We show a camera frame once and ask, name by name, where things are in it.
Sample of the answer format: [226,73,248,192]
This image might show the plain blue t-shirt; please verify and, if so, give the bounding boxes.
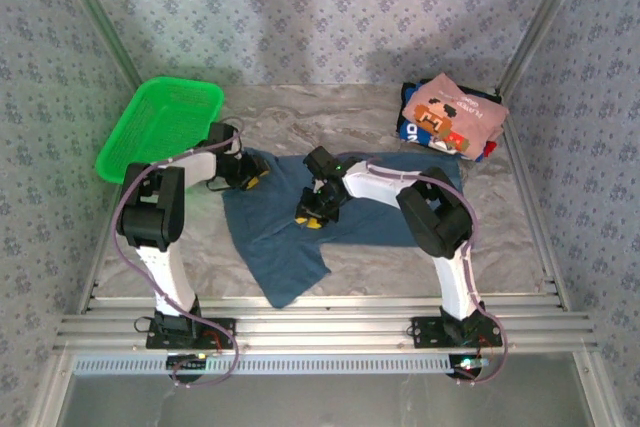
[221,146,464,310]

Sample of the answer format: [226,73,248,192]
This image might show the green plastic basket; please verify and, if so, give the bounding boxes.
[94,75,225,186]

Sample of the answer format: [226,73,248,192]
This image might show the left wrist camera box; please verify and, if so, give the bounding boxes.
[207,121,242,149]

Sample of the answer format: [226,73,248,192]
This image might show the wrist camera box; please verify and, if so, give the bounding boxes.
[303,145,335,179]
[207,121,242,149]

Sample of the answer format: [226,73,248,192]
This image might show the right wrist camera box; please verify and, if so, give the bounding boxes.
[303,145,335,179]

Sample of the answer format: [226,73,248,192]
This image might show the narrow aluminium rail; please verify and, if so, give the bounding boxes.
[87,295,564,312]

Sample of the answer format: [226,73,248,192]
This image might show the wide slotted aluminium rail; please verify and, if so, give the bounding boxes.
[52,313,600,353]

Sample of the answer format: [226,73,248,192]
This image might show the grey slotted cable duct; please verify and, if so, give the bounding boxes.
[72,352,494,377]

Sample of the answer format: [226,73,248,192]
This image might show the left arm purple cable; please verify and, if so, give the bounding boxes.
[113,119,242,389]

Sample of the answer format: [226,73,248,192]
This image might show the aluminium corner post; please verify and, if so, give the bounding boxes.
[498,0,599,96]
[52,0,149,93]

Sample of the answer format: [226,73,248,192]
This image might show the aluminium frame leg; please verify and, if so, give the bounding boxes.
[572,350,619,427]
[27,351,76,427]

